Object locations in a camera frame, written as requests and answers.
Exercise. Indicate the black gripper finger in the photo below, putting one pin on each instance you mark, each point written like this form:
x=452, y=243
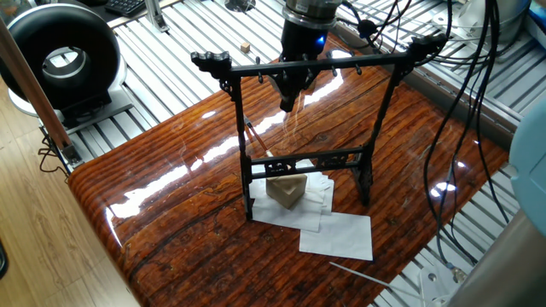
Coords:
x=304, y=89
x=283, y=89

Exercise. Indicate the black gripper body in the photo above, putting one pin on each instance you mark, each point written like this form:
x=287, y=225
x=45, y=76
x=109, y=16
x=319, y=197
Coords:
x=304, y=44

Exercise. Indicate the thin calligraphy brush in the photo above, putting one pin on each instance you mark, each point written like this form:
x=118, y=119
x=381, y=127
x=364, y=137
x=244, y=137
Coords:
x=256, y=136

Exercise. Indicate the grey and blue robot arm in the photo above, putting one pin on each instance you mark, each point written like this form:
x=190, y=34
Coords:
x=529, y=222

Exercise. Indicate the grey robot base column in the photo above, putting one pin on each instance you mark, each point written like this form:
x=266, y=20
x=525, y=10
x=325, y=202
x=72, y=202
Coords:
x=499, y=13

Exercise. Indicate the black metal pen rack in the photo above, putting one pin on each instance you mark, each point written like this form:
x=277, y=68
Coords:
x=303, y=160

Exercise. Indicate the tiny yellow cube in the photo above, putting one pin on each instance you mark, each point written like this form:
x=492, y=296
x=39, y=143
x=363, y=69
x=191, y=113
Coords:
x=245, y=45

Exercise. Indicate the large wooden block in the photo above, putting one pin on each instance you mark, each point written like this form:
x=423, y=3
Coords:
x=287, y=189

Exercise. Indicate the white paper sheet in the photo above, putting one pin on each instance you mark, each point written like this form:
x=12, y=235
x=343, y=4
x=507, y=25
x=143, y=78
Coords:
x=260, y=205
x=322, y=192
x=341, y=237

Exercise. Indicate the black keyboard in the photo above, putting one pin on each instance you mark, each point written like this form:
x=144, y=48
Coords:
x=128, y=7

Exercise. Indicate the brown wooden pole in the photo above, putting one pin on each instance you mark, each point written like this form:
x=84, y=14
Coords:
x=34, y=85

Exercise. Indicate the black round duct fan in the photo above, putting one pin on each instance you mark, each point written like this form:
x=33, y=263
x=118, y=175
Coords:
x=26, y=43

